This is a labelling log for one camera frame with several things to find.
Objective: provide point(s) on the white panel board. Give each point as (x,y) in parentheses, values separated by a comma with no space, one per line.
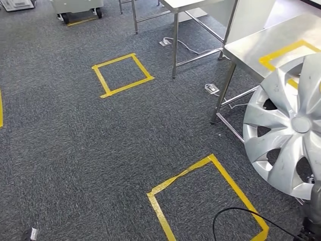
(250,20)

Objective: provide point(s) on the stainless steel workbench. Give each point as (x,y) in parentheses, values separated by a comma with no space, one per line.
(246,53)

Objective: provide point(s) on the yellow floor tape strip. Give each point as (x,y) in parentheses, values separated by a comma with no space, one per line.
(1,109)
(83,21)

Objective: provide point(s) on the yellow floor tape square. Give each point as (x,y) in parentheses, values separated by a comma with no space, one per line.
(127,87)
(160,216)

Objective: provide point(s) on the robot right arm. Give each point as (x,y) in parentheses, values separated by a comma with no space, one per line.
(310,231)

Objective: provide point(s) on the white power strip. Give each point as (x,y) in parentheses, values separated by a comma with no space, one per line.
(212,88)
(165,42)

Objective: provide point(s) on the small yellow tape rectangle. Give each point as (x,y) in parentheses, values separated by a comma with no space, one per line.
(265,61)

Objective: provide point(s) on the grey cart with black wheels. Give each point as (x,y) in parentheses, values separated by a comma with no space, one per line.
(75,5)

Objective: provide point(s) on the silver plastic wheel hubcap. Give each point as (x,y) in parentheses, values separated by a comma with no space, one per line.
(283,133)

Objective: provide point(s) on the white flat device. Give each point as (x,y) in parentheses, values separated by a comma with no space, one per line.
(15,4)

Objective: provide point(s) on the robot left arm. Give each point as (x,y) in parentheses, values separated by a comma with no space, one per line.
(30,234)

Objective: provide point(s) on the stainless steel table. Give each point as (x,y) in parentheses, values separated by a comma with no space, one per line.
(175,50)

